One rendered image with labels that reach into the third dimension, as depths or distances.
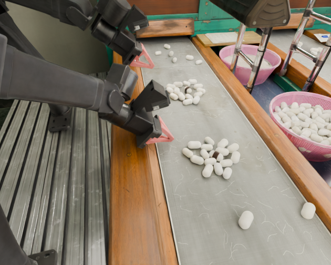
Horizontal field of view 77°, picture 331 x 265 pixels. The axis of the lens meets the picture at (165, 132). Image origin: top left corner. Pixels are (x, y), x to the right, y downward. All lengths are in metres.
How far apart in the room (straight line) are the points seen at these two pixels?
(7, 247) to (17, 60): 0.23
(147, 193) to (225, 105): 0.43
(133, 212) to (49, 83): 0.28
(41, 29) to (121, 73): 1.61
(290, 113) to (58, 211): 0.73
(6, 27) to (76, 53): 1.34
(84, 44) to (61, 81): 1.73
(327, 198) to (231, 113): 0.34
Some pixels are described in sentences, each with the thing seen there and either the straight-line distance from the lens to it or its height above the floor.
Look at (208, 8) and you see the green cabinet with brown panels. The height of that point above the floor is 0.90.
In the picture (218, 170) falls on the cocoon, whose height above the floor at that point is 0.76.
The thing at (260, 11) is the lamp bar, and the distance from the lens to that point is 0.44.
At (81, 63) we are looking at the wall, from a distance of 2.11.
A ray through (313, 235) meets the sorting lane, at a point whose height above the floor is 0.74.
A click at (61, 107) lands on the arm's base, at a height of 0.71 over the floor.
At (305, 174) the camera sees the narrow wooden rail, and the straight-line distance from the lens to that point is 0.58.
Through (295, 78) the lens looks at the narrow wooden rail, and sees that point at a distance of 1.05.
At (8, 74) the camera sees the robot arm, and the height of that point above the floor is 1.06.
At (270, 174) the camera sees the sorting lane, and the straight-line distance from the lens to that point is 0.58.
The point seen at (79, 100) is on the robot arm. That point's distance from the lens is 0.35.
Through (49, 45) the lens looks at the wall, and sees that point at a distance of 2.08.
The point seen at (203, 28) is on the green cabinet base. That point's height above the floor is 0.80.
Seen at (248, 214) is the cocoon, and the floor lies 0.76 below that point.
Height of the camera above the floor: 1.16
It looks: 43 degrees down
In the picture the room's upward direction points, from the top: straight up
